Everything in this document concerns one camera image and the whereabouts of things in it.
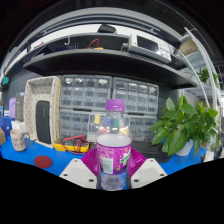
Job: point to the teal bin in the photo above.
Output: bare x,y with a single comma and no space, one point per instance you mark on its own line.
5,81

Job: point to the black flat case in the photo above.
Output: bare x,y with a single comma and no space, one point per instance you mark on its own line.
151,151

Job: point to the white box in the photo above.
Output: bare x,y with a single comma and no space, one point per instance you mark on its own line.
18,125

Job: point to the green potted plant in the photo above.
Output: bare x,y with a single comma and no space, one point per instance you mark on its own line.
181,130

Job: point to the beige patterned mug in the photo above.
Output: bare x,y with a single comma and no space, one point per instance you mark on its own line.
17,140

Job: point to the white power adapter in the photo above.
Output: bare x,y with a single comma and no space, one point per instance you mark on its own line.
209,156

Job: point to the white dotted tray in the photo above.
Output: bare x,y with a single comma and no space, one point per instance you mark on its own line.
31,110

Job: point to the white rack shelf unit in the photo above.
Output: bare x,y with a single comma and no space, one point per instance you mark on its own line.
208,70

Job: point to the yellow multimeter with red leads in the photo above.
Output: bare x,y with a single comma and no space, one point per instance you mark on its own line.
71,145

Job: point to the blue box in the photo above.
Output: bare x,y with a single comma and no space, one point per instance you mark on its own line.
6,126

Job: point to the dark grey box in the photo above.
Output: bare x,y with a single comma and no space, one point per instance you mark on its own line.
19,106

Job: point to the purple plastic bag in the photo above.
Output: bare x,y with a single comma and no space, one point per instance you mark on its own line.
12,107

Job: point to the clear bottle with purple cap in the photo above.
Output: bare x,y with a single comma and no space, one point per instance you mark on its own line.
113,150

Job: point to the flat round red coaster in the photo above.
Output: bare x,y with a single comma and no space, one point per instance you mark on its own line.
43,162

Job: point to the dark overhead shelf unit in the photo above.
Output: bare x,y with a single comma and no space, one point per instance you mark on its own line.
106,63

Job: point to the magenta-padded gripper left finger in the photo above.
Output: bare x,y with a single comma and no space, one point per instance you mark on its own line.
76,171

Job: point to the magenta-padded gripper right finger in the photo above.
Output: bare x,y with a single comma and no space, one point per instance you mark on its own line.
148,171

